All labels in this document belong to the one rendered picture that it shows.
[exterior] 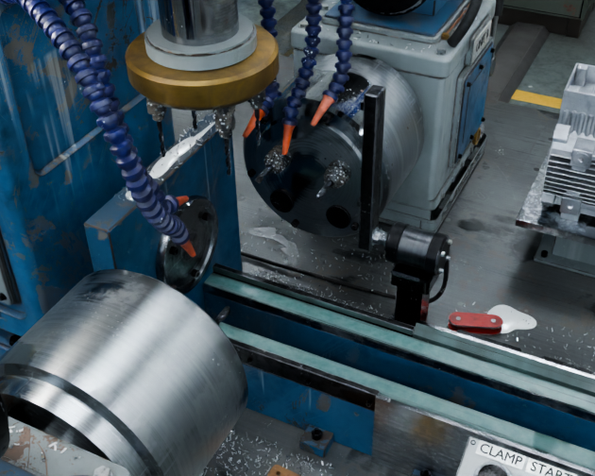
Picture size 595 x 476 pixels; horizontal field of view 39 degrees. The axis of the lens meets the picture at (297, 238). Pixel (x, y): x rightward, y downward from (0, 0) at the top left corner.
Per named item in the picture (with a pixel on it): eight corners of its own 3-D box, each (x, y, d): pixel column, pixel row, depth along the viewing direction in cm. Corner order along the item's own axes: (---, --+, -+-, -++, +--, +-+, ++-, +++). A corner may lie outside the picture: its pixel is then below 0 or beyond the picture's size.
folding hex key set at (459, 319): (448, 332, 136) (449, 324, 135) (447, 318, 139) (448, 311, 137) (502, 336, 135) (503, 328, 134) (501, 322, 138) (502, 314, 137)
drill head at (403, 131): (220, 245, 137) (208, 109, 121) (326, 127, 165) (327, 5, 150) (362, 288, 128) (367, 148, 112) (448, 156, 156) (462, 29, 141)
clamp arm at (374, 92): (353, 247, 123) (359, 92, 107) (362, 236, 125) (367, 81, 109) (376, 254, 121) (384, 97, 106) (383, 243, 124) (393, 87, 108)
